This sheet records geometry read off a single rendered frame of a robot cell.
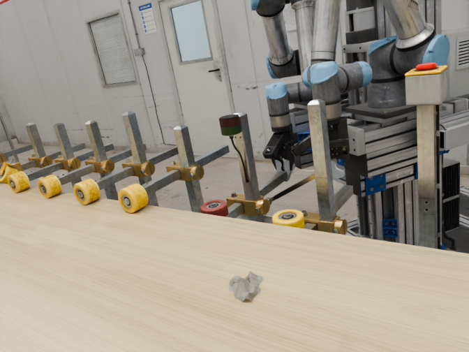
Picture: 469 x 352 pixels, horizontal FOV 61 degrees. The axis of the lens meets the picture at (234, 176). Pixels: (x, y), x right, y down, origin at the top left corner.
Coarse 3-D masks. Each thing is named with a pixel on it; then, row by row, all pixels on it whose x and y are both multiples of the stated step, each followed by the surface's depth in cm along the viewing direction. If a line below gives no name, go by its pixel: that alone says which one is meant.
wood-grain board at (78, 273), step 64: (0, 192) 173; (0, 256) 109; (64, 256) 102; (128, 256) 96; (192, 256) 91; (256, 256) 86; (320, 256) 82; (384, 256) 78; (448, 256) 74; (0, 320) 80; (64, 320) 76; (128, 320) 73; (192, 320) 70; (256, 320) 67; (320, 320) 64; (384, 320) 62; (448, 320) 60
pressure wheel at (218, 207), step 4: (212, 200) 120; (216, 200) 119; (220, 200) 118; (224, 200) 118; (204, 204) 118; (208, 204) 118; (212, 204) 116; (216, 204) 117; (220, 204) 117; (224, 204) 115; (200, 208) 116; (204, 208) 115; (208, 208) 114; (212, 208) 114; (216, 208) 113; (220, 208) 113; (224, 208) 114; (204, 212) 114; (208, 212) 113; (212, 212) 113; (216, 212) 113; (220, 212) 113; (224, 212) 114; (228, 212) 117; (224, 216) 114
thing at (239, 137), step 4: (224, 116) 115; (228, 116) 114; (232, 116) 112; (236, 116) 112; (232, 136) 114; (236, 136) 118; (240, 136) 117; (232, 140) 115; (236, 140) 119; (240, 140) 118; (232, 144) 116; (236, 148) 116; (240, 156) 118; (244, 168) 120; (244, 172) 120; (248, 180) 122
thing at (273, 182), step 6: (276, 174) 146; (282, 174) 145; (270, 180) 141; (276, 180) 142; (282, 180) 145; (264, 186) 136; (270, 186) 139; (276, 186) 142; (264, 192) 136; (234, 204) 126; (240, 204) 125; (228, 210) 122; (234, 210) 123; (240, 210) 125; (228, 216) 120; (234, 216) 123
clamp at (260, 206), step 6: (228, 198) 129; (234, 198) 128; (240, 198) 127; (258, 198) 125; (264, 198) 124; (228, 204) 129; (246, 204) 125; (252, 204) 123; (258, 204) 123; (264, 204) 123; (246, 210) 126; (252, 210) 124; (258, 210) 122; (264, 210) 123
